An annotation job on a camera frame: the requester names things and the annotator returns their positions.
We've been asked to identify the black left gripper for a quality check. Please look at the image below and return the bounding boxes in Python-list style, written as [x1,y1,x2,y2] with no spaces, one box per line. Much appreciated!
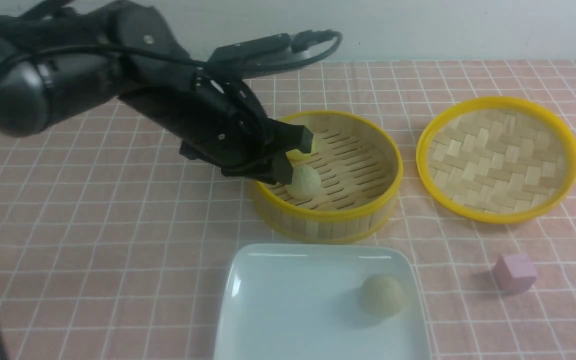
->
[118,75,314,185]

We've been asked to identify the beige steamed bun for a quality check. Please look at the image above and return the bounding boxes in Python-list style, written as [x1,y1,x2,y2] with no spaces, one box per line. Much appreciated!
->
[285,165,322,200]
[359,274,409,318]

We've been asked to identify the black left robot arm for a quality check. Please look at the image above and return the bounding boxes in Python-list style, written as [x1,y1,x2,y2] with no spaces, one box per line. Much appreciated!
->
[0,0,314,185]

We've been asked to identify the white square plate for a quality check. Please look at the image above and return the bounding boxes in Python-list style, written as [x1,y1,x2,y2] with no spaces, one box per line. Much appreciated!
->
[214,243,433,360]

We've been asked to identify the yellow rimmed bamboo steamer basket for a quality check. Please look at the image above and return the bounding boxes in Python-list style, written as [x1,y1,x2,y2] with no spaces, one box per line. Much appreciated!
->
[250,110,403,245]

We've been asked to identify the pink checkered tablecloth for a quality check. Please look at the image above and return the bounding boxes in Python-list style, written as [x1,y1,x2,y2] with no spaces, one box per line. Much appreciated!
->
[0,60,576,360]

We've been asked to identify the yellow rimmed woven steamer lid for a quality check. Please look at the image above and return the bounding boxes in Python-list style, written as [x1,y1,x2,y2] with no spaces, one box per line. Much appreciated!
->
[415,96,576,224]

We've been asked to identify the pink cube block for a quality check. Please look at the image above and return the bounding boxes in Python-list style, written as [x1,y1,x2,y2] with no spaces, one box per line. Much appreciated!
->
[491,253,538,293]

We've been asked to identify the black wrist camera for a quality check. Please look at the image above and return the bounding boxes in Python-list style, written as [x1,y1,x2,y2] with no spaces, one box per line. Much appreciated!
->
[208,33,292,68]

